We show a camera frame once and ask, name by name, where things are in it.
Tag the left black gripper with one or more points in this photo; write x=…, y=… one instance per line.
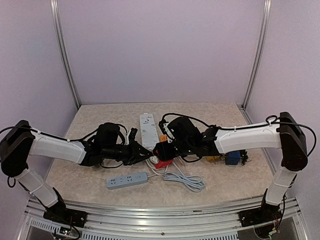
x=134, y=151

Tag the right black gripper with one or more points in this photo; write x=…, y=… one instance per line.
x=165, y=152

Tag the red cube socket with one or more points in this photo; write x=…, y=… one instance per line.
x=157, y=163

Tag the yellow cube socket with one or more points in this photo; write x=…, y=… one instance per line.
x=213, y=159

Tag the blue cube socket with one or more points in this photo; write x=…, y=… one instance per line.
x=232, y=158

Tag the black power adapter with cable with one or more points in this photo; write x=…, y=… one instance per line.
x=243, y=157

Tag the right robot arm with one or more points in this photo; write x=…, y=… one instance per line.
x=278, y=132

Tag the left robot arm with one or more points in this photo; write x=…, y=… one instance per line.
x=105, y=143

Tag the orange power adapter socket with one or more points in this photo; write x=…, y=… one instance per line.
x=163, y=138

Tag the long white power strip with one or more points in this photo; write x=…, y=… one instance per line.
x=149, y=134

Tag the light blue power strip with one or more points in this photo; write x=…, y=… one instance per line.
x=127, y=180

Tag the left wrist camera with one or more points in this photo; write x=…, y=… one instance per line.
x=131, y=135

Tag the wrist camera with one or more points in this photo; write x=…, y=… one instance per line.
x=163, y=125
x=131, y=135

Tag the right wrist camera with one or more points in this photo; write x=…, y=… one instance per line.
x=163, y=125

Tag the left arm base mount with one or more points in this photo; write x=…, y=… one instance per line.
x=67, y=216

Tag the aluminium front rail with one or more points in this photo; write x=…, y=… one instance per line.
x=211, y=222

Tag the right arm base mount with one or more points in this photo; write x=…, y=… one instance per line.
x=256, y=216

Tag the left aluminium frame post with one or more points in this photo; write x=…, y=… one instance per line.
x=54, y=6

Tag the aluminium frame post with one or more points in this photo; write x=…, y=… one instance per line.
x=258, y=53
x=54, y=6

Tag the right aluminium frame post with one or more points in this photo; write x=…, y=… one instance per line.
x=258, y=53

